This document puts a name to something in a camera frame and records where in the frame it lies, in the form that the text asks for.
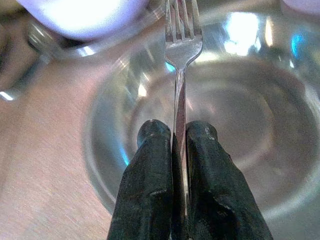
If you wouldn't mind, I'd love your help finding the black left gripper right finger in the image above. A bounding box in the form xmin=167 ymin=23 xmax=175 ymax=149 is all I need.
xmin=186 ymin=120 xmax=274 ymax=240

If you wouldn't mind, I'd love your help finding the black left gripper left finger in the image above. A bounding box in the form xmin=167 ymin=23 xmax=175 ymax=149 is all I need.
xmin=106 ymin=119 xmax=175 ymax=240

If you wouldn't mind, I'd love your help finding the steel fork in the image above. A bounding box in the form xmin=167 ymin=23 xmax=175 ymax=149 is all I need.
xmin=163 ymin=0 xmax=204 ymax=218

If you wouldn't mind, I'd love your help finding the large purple plastic bowl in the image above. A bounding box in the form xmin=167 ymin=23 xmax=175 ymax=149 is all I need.
xmin=281 ymin=0 xmax=320 ymax=13

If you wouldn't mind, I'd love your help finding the round steel plate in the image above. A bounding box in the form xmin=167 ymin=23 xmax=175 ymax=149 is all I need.
xmin=0 ymin=9 xmax=166 ymax=101
xmin=81 ymin=9 xmax=320 ymax=223

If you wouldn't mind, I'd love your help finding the small purple plastic bowl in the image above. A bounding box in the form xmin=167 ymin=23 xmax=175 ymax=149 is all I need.
xmin=16 ymin=0 xmax=151 ymax=42

